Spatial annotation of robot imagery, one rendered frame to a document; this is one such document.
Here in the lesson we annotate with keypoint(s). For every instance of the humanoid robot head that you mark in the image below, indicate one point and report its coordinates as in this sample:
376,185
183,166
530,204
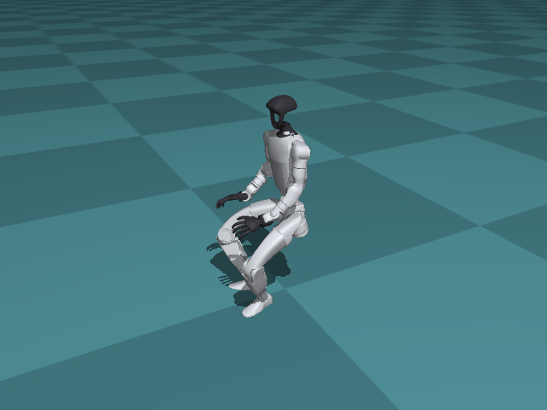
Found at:
281,105

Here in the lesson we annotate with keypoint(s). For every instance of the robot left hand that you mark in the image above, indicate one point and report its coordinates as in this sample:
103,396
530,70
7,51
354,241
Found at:
249,223

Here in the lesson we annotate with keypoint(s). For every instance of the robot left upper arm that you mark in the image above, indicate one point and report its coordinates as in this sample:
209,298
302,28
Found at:
300,153

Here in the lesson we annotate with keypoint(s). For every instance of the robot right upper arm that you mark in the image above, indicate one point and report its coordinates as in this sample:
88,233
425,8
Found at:
266,167

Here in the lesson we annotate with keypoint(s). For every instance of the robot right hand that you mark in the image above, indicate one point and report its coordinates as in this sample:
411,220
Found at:
238,196

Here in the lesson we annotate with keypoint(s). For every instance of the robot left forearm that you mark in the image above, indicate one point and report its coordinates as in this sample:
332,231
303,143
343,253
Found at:
282,205

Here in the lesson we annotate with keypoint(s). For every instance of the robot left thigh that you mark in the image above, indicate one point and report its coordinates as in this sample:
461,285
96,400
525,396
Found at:
294,225

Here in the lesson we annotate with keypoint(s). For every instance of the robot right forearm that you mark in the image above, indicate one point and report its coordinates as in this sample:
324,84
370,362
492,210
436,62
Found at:
255,185

